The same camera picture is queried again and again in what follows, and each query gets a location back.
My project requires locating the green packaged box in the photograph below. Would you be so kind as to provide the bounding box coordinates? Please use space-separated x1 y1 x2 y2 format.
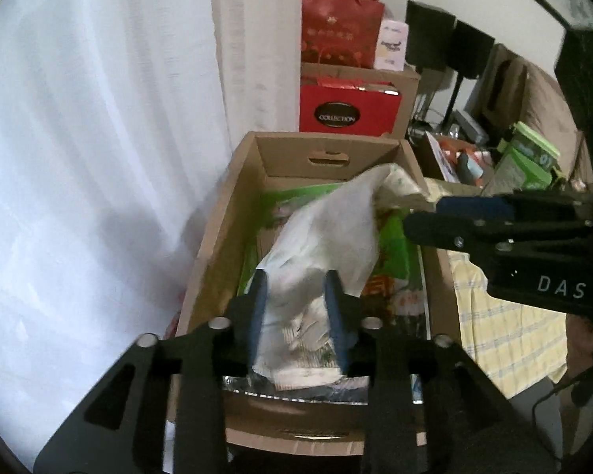
494 121 561 193

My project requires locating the small cluttered cardboard box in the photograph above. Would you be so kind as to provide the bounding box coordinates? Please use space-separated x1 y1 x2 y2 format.
417 131 496 184

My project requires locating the yellow checked cloth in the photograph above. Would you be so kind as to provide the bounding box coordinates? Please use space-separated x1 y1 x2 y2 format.
447 249 569 398

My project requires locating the brown cardboard box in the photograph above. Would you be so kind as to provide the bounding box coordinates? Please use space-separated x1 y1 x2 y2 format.
300 62 422 139

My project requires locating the red patterned gift bag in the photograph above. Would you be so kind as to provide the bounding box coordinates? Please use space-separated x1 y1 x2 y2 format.
301 0 386 70

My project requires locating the silver foil bag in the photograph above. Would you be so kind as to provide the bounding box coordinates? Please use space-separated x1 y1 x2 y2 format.
221 374 422 406

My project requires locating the black speaker on stand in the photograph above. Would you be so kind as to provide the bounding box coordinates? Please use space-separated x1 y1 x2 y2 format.
445 20 496 124

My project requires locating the white curtain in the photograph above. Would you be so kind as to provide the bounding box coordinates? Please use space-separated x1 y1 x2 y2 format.
0 0 302 470

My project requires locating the large cardboard box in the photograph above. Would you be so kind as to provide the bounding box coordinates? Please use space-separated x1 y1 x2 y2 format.
167 131 463 457

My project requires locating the small white carton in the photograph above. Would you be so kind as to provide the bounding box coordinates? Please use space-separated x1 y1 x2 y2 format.
374 20 408 71

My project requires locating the red collection gift bag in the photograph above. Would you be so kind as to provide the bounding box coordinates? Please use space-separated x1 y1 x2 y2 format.
299 76 403 136

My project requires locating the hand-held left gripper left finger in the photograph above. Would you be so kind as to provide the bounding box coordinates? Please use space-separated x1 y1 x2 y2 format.
34 269 268 474

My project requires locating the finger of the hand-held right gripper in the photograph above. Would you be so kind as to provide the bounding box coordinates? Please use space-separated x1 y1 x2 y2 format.
404 210 593 260
436 192 593 224

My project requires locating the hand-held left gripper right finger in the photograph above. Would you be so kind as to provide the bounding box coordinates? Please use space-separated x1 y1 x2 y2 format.
323 271 559 474

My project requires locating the beige upholstered chair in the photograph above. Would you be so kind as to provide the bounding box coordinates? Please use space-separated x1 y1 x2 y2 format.
474 44 581 181

